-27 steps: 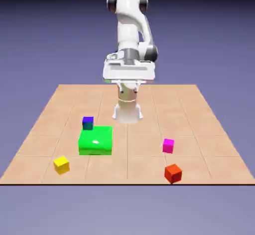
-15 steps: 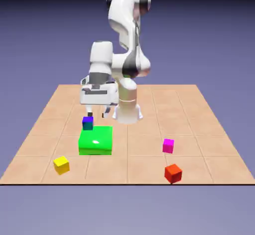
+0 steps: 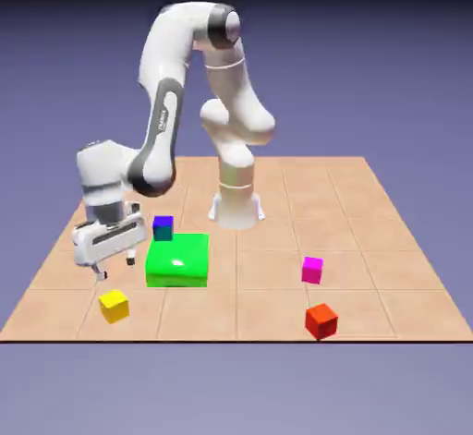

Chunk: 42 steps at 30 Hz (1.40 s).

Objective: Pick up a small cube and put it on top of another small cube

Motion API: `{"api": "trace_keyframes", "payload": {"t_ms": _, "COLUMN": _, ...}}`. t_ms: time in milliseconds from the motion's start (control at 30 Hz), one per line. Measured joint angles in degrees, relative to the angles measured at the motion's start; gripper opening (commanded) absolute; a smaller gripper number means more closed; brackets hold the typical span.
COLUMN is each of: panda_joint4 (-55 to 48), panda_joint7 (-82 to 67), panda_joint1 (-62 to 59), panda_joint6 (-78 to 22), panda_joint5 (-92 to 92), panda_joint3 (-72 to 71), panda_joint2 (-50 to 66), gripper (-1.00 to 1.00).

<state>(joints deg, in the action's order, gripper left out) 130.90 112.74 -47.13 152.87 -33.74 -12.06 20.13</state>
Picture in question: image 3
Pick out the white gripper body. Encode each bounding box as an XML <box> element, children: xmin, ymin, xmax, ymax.
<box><xmin>71</xmin><ymin>211</ymin><xmax>146</xmax><ymax>269</ymax></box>

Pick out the small yellow cube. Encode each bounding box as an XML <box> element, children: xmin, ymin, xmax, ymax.
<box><xmin>98</xmin><ymin>288</ymin><xmax>131</xmax><ymax>324</ymax></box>

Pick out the large green box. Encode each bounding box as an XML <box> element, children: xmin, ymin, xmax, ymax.
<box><xmin>144</xmin><ymin>233</ymin><xmax>211</xmax><ymax>289</ymax></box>

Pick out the small red cube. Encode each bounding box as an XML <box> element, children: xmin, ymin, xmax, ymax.
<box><xmin>304</xmin><ymin>302</ymin><xmax>339</xmax><ymax>341</ymax></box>

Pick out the small magenta cube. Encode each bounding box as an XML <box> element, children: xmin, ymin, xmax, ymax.
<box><xmin>300</xmin><ymin>256</ymin><xmax>324</xmax><ymax>285</ymax></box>

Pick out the small blue cube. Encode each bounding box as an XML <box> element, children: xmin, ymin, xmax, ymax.
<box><xmin>152</xmin><ymin>215</ymin><xmax>175</xmax><ymax>242</ymax></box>

